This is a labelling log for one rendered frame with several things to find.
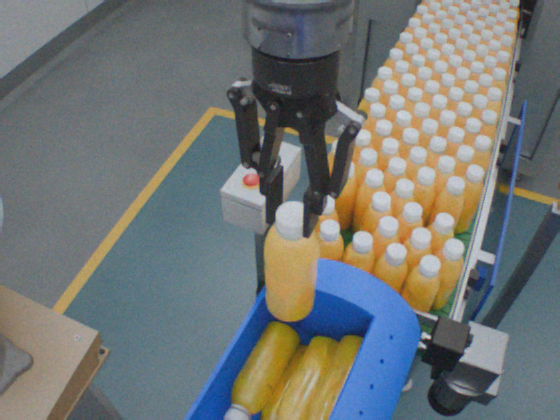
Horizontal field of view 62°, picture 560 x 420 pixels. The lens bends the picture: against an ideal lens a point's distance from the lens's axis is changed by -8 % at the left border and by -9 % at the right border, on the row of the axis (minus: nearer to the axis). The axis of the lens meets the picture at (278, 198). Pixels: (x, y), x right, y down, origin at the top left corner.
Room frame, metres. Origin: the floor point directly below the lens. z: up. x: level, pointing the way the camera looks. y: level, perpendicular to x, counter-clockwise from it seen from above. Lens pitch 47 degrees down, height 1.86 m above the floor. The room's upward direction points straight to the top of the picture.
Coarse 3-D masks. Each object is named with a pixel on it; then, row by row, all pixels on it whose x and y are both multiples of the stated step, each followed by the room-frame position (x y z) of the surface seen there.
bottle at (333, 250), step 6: (318, 234) 0.65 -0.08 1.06; (324, 240) 0.63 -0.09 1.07; (330, 240) 0.62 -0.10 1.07; (336, 240) 0.63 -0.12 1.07; (342, 240) 0.64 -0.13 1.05; (324, 246) 0.62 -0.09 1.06; (330, 246) 0.62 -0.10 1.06; (336, 246) 0.62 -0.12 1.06; (342, 246) 0.63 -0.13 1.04; (324, 252) 0.61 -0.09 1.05; (330, 252) 0.61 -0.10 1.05; (336, 252) 0.62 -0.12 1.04; (342, 252) 0.63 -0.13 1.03; (324, 258) 0.61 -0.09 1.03; (330, 258) 0.61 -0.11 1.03; (336, 258) 0.61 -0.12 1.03; (342, 258) 0.64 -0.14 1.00
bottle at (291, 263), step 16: (272, 240) 0.37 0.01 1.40; (288, 240) 0.36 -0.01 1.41; (304, 240) 0.36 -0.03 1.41; (272, 256) 0.35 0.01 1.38; (288, 256) 0.35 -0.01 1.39; (304, 256) 0.35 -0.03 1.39; (272, 272) 0.35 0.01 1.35; (288, 272) 0.34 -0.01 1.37; (304, 272) 0.35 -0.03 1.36; (272, 288) 0.35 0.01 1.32; (288, 288) 0.34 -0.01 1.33; (304, 288) 0.35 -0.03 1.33; (272, 304) 0.35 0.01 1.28; (288, 304) 0.34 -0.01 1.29; (304, 304) 0.35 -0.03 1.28; (288, 320) 0.34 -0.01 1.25
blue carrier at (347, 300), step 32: (320, 288) 0.41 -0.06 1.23; (352, 288) 0.41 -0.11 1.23; (384, 288) 0.41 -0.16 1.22; (256, 320) 0.44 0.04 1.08; (320, 320) 0.46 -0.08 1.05; (352, 320) 0.43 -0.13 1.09; (384, 320) 0.36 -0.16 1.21; (416, 320) 0.39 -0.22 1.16; (224, 352) 0.36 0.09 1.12; (384, 352) 0.32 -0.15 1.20; (224, 384) 0.33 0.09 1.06; (352, 384) 0.26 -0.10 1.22; (384, 384) 0.27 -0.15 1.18; (192, 416) 0.25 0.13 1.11; (256, 416) 0.30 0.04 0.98; (352, 416) 0.22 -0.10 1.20; (384, 416) 0.23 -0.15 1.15
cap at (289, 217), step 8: (280, 208) 0.38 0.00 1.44; (288, 208) 0.38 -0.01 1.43; (296, 208) 0.38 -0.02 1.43; (280, 216) 0.37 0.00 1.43; (288, 216) 0.37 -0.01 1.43; (296, 216) 0.37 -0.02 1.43; (280, 224) 0.36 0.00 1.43; (288, 224) 0.36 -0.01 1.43; (296, 224) 0.36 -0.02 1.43; (288, 232) 0.36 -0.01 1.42; (296, 232) 0.36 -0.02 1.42
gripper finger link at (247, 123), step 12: (228, 96) 0.39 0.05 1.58; (240, 96) 0.39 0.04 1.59; (240, 108) 0.38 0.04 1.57; (252, 108) 0.40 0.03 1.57; (240, 120) 0.39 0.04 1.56; (252, 120) 0.39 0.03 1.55; (240, 132) 0.39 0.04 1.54; (252, 132) 0.39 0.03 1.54; (240, 144) 0.39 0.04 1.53; (252, 144) 0.39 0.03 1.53; (240, 156) 0.39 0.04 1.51; (252, 156) 0.39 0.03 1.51
